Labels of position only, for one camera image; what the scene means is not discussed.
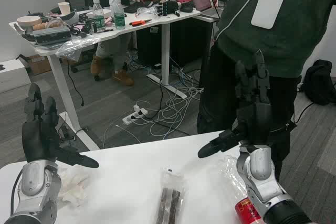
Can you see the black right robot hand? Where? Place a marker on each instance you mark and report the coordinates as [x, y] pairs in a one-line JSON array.
[[256, 121]]

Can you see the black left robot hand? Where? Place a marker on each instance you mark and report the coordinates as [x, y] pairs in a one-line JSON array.
[[39, 137]]

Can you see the clear plastic bottle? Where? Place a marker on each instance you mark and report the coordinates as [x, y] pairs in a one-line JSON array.
[[246, 208]]

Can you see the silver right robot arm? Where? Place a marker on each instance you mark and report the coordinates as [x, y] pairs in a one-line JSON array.
[[262, 171]]

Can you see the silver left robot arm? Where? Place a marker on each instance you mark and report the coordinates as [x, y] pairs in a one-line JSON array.
[[36, 184]]

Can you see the water bottle with green label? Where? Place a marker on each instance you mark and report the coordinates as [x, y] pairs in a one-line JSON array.
[[119, 18], [98, 16], [113, 2]]

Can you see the crumpled white tissue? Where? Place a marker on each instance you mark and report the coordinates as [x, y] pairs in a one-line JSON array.
[[74, 187]]

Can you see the white box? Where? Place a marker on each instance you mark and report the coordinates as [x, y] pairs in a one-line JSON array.
[[13, 75]]

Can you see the brown cardboard box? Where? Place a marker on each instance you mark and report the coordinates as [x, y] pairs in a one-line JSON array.
[[39, 65]]

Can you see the black backpack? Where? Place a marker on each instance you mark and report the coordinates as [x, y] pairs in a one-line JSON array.
[[320, 82]]

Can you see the person in green sweater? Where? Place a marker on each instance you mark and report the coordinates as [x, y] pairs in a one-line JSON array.
[[288, 45]]

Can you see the white power strip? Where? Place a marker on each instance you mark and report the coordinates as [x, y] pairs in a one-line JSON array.
[[131, 118]]

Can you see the clear plastic bag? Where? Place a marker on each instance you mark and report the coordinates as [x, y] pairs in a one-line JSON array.
[[76, 47]]

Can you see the black computer tower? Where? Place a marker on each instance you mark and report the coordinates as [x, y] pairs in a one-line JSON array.
[[149, 45], [191, 43]]

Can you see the grey metal device box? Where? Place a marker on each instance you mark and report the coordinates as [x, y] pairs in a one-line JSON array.
[[52, 36]]

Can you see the white ID badge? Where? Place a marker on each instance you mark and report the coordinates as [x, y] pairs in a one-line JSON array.
[[267, 7]]

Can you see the round beige bowl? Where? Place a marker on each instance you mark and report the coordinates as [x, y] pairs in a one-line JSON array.
[[29, 20]]

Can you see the clear packet of dark snack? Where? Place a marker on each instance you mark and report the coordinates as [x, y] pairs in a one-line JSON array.
[[169, 203]]

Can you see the white VR headset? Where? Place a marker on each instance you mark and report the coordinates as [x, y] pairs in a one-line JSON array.
[[68, 18]]

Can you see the white paper cup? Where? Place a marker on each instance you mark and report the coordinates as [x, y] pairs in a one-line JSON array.
[[64, 9]]

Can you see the white standing desk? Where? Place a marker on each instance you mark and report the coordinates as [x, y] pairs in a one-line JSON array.
[[162, 16]]

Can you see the spare black robot hand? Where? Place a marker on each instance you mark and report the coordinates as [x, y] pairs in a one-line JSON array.
[[168, 7]]

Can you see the black pouch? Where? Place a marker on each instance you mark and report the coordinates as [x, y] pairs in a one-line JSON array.
[[136, 6]]

